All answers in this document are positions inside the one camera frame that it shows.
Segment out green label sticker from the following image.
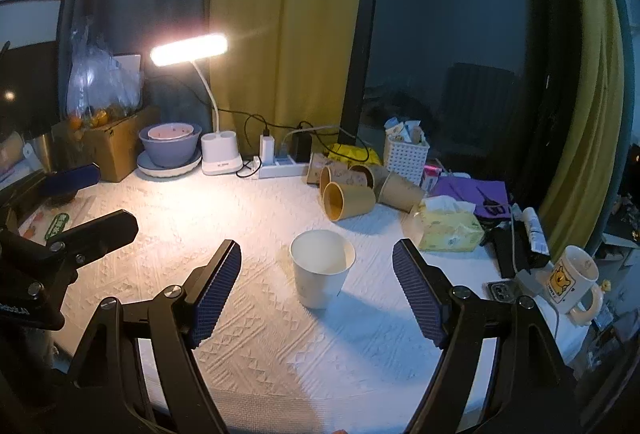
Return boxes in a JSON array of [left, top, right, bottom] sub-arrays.
[[44, 212, 70, 241]]

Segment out white power strip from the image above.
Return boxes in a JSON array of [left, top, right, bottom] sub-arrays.
[[252, 155, 311, 180]]

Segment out dark monitor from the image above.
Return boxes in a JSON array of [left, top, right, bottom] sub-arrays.
[[0, 40, 63, 140]]

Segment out blue bowl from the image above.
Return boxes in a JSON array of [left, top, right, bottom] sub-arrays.
[[138, 124, 203, 168]]

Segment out clear plastic bag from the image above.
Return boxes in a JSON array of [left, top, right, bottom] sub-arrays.
[[66, 16, 143, 130]]

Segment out white desk lamp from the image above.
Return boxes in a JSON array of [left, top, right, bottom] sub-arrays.
[[150, 32, 244, 176]]

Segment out black cable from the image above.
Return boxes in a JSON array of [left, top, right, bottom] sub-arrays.
[[235, 113, 373, 179]]

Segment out white plate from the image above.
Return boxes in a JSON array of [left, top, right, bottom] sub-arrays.
[[136, 149, 203, 179]]

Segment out purple cloth bag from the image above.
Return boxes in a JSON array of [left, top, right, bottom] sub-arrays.
[[431, 175, 510, 221]]

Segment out phone with grey case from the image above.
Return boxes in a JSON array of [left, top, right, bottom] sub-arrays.
[[483, 279, 523, 302]]

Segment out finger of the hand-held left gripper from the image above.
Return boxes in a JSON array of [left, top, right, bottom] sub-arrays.
[[0, 163, 102, 235], [0, 209, 139, 282]]

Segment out white tube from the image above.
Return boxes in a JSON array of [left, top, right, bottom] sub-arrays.
[[521, 207, 550, 256]]

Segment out yellow packet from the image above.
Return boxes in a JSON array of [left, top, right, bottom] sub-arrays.
[[327, 143, 383, 166]]

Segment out yellow tissue pack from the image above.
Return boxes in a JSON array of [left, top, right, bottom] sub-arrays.
[[416, 195, 485, 252]]

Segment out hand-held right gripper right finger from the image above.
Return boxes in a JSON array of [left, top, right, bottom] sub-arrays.
[[391, 238, 583, 434]]

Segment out brown paper cup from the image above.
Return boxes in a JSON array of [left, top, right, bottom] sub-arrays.
[[377, 171, 429, 214], [348, 163, 389, 191], [322, 181, 377, 221], [319, 163, 351, 191]]

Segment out white bear mug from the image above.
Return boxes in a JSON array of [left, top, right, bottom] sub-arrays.
[[541, 245, 604, 327]]

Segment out white textured tablecloth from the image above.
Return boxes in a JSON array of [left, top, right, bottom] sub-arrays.
[[20, 164, 591, 415]]

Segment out yellow curtain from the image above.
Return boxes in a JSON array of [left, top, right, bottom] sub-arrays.
[[205, 0, 383, 150], [537, 0, 626, 257]]

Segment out black window frame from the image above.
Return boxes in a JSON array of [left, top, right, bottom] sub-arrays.
[[339, 0, 386, 150]]

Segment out black charger plug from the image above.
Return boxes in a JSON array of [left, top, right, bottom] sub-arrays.
[[292, 133, 313, 163]]

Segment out white pink-lined bowl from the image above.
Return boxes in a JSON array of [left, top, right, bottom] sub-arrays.
[[147, 123, 196, 142]]

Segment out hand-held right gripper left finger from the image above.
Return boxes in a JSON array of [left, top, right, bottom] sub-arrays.
[[65, 239, 243, 434]]

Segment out white paper cup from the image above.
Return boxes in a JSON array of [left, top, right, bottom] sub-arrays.
[[290, 229, 356, 310]]

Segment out black scissors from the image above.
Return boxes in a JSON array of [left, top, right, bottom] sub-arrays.
[[475, 186, 512, 216]]

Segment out black pouch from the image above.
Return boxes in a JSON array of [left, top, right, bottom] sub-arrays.
[[480, 221, 551, 279]]

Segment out white plastic basket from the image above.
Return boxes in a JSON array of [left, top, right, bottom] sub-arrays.
[[383, 132, 431, 185]]

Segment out cardboard box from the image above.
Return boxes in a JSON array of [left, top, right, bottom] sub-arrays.
[[51, 105, 162, 183]]

